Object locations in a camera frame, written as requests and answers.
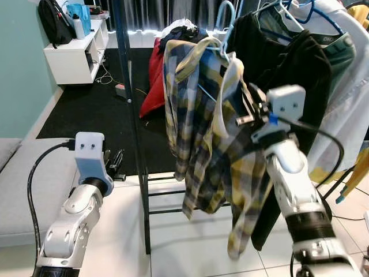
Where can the dark grey curtain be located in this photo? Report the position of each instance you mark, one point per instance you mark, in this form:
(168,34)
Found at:
(161,14)

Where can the blue clothes hanger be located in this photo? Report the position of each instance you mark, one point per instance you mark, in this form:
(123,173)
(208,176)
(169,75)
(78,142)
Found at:
(323,20)

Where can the white hanging shirt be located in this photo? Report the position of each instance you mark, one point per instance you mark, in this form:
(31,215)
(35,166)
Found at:
(351,115)

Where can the yellow hanging garment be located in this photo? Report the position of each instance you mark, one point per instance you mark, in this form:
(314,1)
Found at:
(354,167)

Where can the black hanging garment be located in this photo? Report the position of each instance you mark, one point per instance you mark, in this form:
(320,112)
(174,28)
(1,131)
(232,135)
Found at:
(300,75)

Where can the black floor rug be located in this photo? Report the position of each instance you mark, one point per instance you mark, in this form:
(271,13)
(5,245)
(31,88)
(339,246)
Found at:
(86,109)

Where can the white bottle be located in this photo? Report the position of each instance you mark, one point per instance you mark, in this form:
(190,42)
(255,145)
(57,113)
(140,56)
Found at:
(78,27)

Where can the black clothes rack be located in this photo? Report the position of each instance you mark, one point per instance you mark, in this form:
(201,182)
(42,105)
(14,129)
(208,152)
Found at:
(135,144)

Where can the grey upholstered footstool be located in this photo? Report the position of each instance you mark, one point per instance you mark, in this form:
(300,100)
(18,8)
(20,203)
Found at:
(34,184)

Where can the yellow grey plaid shirt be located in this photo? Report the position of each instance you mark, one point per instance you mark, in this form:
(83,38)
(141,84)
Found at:
(202,144)

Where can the white shelf unit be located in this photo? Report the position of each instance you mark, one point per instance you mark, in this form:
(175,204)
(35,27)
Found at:
(72,60)

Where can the red cloth bundle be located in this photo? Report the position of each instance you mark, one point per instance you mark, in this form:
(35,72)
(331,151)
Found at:
(153,86)

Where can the dark clothes pile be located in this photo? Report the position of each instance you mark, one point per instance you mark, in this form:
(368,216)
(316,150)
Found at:
(184,34)

